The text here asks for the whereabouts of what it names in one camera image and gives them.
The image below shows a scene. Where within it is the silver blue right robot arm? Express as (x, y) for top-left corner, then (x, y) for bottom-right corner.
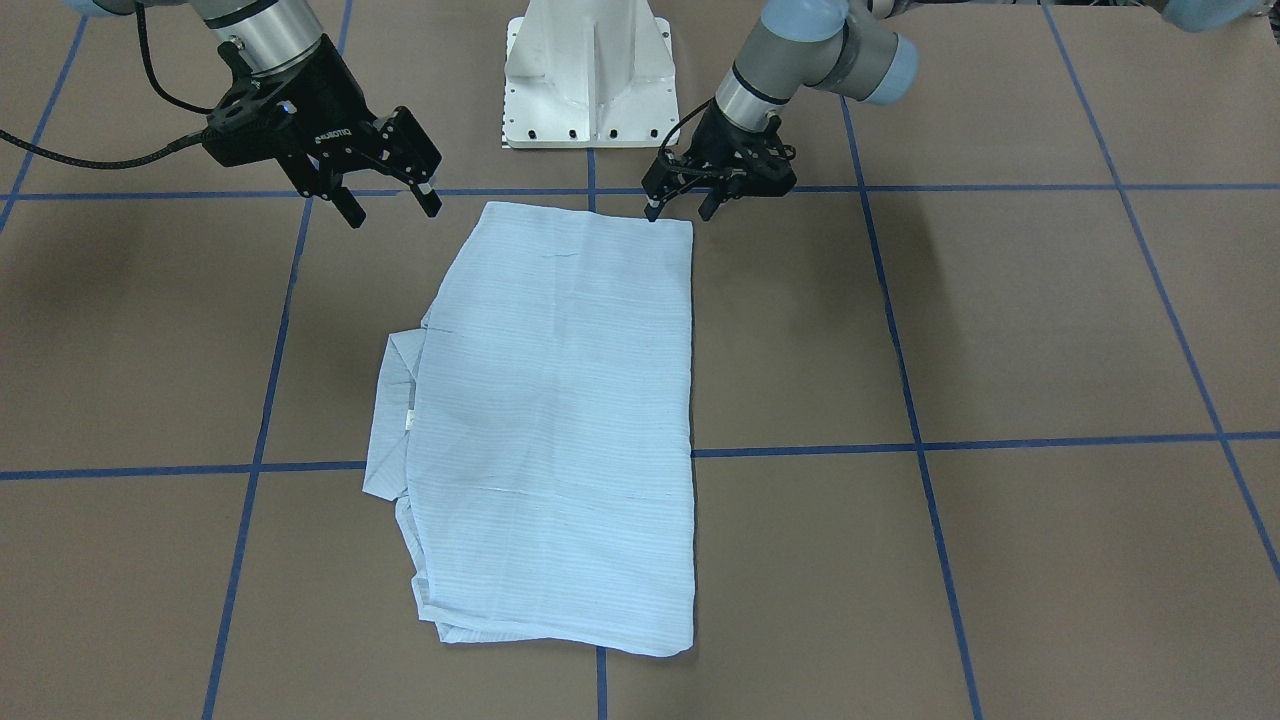
(84, 1), (442, 228)

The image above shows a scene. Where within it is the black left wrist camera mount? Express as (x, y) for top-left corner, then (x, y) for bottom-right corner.
(730, 117), (797, 199)

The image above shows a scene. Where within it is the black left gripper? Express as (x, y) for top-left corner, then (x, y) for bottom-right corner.
(641, 100), (782, 223)

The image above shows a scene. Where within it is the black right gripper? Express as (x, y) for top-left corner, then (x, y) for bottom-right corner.
(282, 35), (443, 229)

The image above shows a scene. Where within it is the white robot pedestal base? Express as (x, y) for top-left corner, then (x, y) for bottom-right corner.
(500, 1), (680, 150)

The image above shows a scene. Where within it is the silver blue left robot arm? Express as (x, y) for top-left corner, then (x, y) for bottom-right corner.
(640, 1), (920, 223)

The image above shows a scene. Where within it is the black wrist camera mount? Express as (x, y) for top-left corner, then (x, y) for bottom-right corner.
(730, 117), (797, 199)
(200, 37), (303, 167)

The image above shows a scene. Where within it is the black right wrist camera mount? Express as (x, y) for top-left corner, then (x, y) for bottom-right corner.
(200, 37), (303, 167)

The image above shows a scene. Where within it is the light blue button shirt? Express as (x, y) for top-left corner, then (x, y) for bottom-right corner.
(364, 201), (696, 659)

